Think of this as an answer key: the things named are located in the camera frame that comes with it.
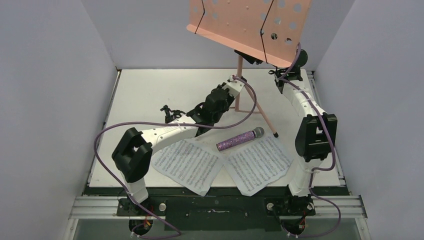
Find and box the pink music stand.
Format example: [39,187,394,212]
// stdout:
[186,0,313,139]

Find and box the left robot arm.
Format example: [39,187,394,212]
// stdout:
[111,76,247,203]

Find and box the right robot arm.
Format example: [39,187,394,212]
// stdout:
[269,48,338,215]

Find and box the purple glitter microphone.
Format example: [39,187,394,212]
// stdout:
[216,127,265,152]

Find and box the left sheet music page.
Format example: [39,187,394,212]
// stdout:
[151,140,224,197]

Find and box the sheet music page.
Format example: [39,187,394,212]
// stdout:
[151,140,224,197]
[223,135,294,197]

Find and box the right sheet music page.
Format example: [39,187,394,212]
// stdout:
[223,135,294,197]

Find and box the black microphone tripod mount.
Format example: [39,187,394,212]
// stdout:
[160,105,186,124]

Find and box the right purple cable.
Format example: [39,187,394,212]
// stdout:
[276,42,342,239]

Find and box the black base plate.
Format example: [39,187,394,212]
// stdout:
[71,186,349,236]

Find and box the aluminium rail frame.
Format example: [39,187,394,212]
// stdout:
[62,70,373,240]

